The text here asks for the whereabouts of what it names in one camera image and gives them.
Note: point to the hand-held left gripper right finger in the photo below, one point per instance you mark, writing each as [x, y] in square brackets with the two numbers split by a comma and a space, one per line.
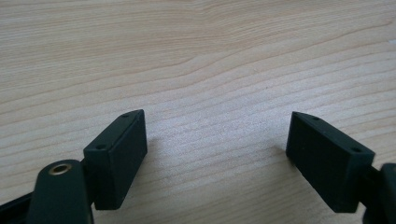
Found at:
[323, 161]

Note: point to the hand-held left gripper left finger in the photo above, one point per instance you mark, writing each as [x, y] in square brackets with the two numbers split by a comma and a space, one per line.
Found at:
[120, 165]

